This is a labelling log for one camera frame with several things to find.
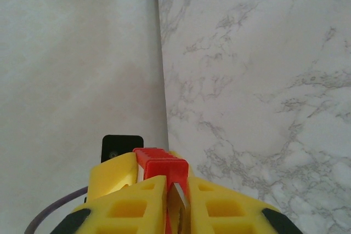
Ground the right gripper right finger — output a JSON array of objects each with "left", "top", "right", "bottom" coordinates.
[{"left": 168, "top": 150, "right": 302, "bottom": 234}]

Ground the red padlock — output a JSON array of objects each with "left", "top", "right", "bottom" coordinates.
[{"left": 133, "top": 147, "right": 193, "bottom": 234}]

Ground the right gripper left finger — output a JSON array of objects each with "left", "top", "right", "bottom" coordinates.
[{"left": 54, "top": 175, "right": 168, "bottom": 234}]

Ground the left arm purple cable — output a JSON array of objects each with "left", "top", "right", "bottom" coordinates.
[{"left": 26, "top": 186, "right": 89, "bottom": 234}]

